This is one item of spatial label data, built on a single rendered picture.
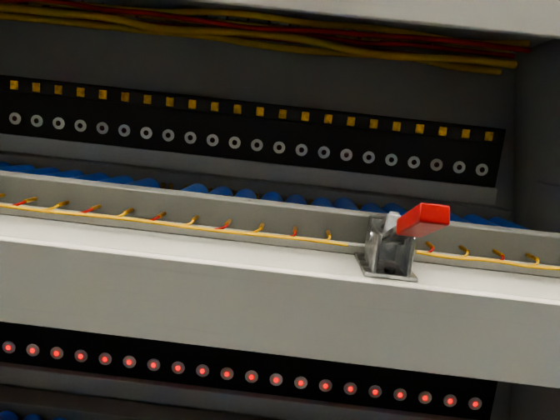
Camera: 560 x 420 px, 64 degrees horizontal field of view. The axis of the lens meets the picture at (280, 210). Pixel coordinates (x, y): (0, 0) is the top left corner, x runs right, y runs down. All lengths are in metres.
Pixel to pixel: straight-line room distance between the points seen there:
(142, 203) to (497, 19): 0.24
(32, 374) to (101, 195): 0.20
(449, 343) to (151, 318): 0.15
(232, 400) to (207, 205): 0.18
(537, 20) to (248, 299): 0.23
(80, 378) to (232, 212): 0.22
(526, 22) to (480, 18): 0.03
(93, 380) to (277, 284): 0.24
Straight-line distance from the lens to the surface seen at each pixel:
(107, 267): 0.25
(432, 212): 0.18
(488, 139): 0.44
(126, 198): 0.29
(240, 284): 0.23
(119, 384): 0.42
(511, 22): 0.32
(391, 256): 0.27
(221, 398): 0.40
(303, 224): 0.28
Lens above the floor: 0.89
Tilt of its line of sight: 11 degrees up
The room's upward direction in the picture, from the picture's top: 7 degrees clockwise
